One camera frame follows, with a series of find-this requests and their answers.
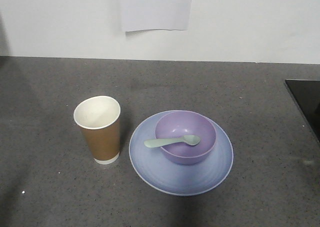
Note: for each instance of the pale green plastic spoon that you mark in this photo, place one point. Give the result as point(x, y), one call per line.
point(172, 141)

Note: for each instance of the light blue round plate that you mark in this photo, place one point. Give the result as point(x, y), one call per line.
point(176, 179)

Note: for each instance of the black glass gas hob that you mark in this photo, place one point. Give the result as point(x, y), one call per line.
point(306, 93)

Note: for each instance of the brown paper cup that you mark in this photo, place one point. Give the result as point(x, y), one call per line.
point(98, 118)

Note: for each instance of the lilac plastic bowl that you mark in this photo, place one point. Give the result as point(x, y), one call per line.
point(194, 133)

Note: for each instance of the white paper sheet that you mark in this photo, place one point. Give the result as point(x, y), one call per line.
point(141, 15)

